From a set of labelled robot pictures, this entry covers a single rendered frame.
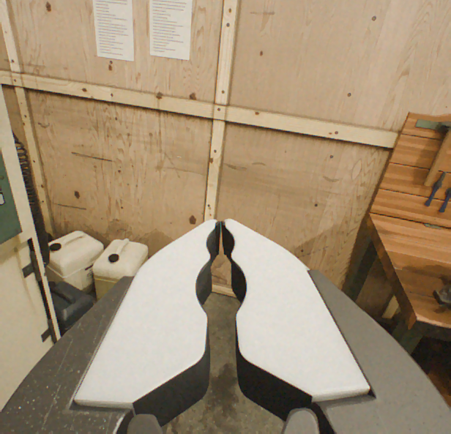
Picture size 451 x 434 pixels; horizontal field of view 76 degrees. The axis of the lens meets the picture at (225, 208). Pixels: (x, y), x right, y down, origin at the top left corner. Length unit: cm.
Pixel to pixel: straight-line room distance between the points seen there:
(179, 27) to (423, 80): 113
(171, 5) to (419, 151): 133
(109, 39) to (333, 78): 114
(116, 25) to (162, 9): 26
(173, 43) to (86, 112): 67
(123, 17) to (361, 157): 137
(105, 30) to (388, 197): 166
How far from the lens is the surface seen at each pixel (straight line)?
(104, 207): 215
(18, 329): 120
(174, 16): 166
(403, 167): 161
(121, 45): 178
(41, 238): 116
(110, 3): 181
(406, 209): 170
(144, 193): 193
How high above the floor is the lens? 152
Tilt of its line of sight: 28 degrees down
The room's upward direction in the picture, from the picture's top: 7 degrees clockwise
